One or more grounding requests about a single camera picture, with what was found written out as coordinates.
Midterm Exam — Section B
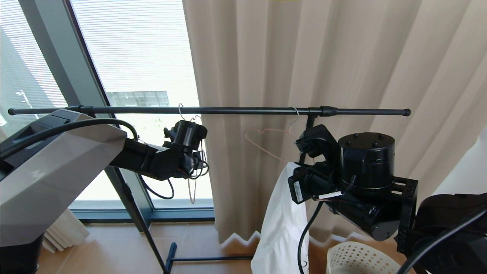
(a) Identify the beige curtain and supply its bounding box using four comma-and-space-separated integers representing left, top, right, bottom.
182, 0, 487, 244

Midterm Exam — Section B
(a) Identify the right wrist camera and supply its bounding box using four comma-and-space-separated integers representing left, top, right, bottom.
295, 124, 340, 164

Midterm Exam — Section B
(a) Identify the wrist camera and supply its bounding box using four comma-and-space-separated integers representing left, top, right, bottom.
163, 127, 182, 147
295, 124, 340, 164

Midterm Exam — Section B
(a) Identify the white printed T-shirt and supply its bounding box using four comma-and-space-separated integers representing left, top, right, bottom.
251, 162, 310, 274

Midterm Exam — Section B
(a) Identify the pink clothes hanger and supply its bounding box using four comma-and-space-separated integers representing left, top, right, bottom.
245, 108, 301, 162
178, 103, 203, 204

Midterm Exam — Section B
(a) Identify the white laundry basket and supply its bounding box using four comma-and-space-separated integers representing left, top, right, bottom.
326, 242, 404, 274

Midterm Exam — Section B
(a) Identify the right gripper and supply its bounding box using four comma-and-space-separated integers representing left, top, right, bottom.
288, 162, 401, 241

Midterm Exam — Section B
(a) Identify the black clothes rack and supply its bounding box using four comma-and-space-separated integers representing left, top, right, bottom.
8, 106, 411, 274

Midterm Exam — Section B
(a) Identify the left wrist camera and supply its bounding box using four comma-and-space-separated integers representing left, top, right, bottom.
163, 127, 182, 147

